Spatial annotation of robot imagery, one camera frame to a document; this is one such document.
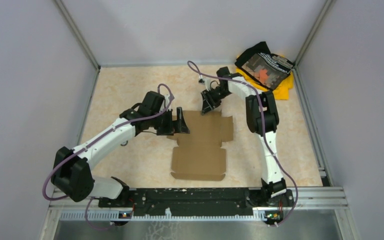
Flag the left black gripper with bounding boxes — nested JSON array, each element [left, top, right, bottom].
[[150, 106, 190, 136]]

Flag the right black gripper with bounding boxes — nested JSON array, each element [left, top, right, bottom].
[[200, 87, 232, 117]]

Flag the brown cardboard box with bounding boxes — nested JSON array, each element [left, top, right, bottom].
[[167, 110, 234, 182]]

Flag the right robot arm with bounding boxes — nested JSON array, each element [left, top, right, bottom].
[[198, 67, 287, 206]]

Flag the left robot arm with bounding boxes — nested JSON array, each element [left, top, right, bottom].
[[45, 91, 190, 207]]

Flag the black printed folded shirt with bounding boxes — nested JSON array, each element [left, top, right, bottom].
[[234, 41, 295, 91]]

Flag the yellow folded cloth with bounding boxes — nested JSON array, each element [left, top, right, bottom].
[[236, 67, 294, 100]]

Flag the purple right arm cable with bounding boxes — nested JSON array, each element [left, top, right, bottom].
[[186, 60, 300, 227]]

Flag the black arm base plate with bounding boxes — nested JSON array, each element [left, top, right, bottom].
[[98, 187, 294, 217]]

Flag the aluminium front rail frame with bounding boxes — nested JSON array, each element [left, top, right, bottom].
[[49, 187, 349, 222]]

